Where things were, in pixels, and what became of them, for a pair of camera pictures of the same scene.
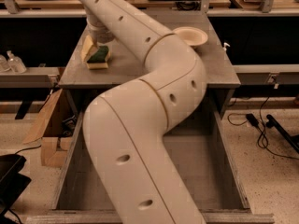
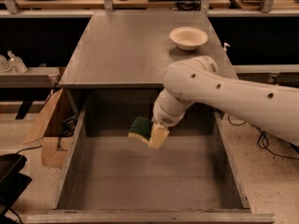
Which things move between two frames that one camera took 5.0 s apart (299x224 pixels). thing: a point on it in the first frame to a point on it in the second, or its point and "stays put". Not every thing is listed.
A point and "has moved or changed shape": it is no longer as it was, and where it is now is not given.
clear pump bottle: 15,63 stays put
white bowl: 192,35 stays put
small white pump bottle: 225,48 stays put
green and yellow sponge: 98,60 has moved or changed shape
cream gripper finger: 88,44 to 158,136
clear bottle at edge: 4,63 stays put
